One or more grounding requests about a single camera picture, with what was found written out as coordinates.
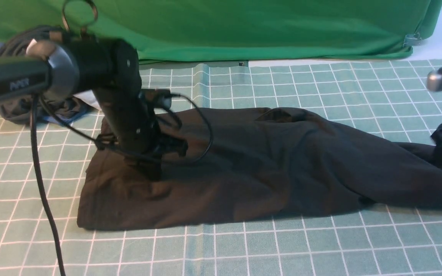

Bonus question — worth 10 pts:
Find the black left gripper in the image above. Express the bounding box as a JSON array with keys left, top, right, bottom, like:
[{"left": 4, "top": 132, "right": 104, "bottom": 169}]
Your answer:
[{"left": 94, "top": 86, "right": 188, "bottom": 181}]

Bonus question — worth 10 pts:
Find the dark gray long-sleeved shirt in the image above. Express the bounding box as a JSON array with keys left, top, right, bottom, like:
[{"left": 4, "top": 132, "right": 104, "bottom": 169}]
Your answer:
[{"left": 77, "top": 108, "right": 442, "bottom": 231}]

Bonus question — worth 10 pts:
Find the green checkered tablecloth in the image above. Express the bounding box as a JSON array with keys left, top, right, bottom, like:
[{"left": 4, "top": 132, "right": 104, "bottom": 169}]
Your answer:
[{"left": 0, "top": 59, "right": 442, "bottom": 276}]

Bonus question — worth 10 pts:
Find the green backdrop cloth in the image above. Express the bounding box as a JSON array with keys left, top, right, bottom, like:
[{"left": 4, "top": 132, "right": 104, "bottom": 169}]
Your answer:
[{"left": 0, "top": 0, "right": 442, "bottom": 67}]

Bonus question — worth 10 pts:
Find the metal binder clip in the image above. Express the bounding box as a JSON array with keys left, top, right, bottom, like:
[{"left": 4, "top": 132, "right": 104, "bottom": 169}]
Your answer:
[{"left": 402, "top": 33, "right": 422, "bottom": 48}]

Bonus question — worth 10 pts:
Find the dark gray crumpled garment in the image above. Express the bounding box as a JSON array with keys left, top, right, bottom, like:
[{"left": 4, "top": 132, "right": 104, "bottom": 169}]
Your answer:
[{"left": 0, "top": 26, "right": 91, "bottom": 124}]

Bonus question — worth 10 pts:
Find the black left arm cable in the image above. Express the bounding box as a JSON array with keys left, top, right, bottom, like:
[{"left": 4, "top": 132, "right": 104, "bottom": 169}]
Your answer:
[{"left": 29, "top": 0, "right": 214, "bottom": 276}]

